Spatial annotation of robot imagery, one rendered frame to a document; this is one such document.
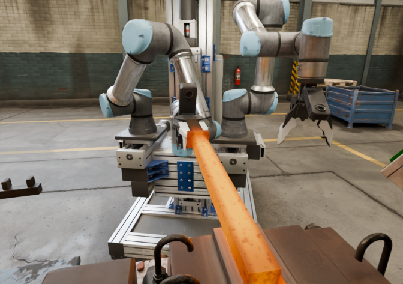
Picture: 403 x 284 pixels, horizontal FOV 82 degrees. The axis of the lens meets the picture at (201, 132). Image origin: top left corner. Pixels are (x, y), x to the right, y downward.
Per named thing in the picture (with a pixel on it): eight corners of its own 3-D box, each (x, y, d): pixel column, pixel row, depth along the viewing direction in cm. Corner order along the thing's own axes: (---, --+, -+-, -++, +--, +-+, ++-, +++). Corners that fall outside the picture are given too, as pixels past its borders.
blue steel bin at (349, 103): (321, 114, 554) (325, 84, 533) (355, 115, 549) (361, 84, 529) (348, 128, 438) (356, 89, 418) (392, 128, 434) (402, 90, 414)
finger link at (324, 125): (331, 135, 73) (317, 112, 72) (340, 142, 68) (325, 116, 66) (322, 141, 74) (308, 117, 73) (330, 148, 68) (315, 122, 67)
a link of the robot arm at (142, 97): (157, 113, 125) (155, 87, 121) (134, 117, 116) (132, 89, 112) (145, 110, 133) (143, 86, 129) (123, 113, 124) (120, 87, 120)
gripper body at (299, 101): (312, 116, 74) (318, 77, 70) (323, 122, 66) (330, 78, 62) (288, 115, 75) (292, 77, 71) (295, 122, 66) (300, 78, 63)
